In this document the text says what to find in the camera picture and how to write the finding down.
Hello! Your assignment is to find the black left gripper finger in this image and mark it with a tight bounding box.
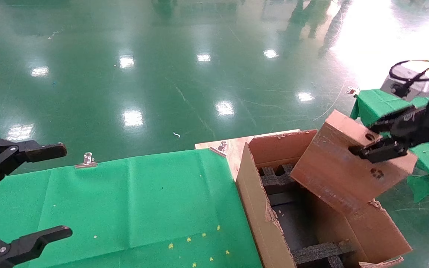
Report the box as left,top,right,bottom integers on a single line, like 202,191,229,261
0,139,67,191
0,226,73,268

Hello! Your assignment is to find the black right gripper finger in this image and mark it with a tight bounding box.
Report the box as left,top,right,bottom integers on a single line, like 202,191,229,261
368,106,427,134
349,137,410,163

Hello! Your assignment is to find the small brown cardboard box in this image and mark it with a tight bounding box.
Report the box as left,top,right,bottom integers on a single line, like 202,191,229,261
290,109,418,216

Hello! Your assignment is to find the black foam carton insert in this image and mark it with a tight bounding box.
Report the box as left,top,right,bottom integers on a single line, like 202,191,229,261
258,164,356,268

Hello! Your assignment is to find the large open cardboard carton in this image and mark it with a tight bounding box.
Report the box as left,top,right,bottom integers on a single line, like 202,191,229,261
236,129,412,268

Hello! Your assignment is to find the small green tablecloth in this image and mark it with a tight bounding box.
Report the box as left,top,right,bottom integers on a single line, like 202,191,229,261
349,89,429,203

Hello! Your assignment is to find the large green tablecloth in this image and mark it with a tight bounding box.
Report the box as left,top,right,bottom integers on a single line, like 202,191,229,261
0,149,263,268

